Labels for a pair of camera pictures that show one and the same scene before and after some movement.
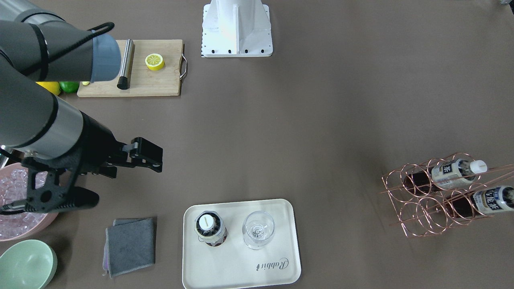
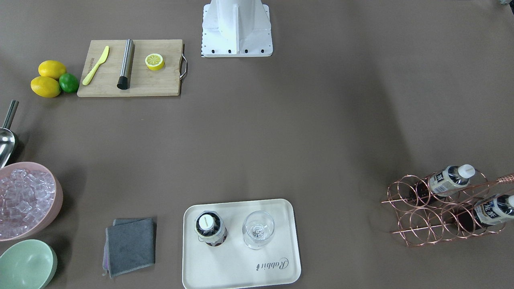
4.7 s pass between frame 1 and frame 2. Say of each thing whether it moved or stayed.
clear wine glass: stayed
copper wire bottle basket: moved
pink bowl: stayed
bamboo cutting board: stayed
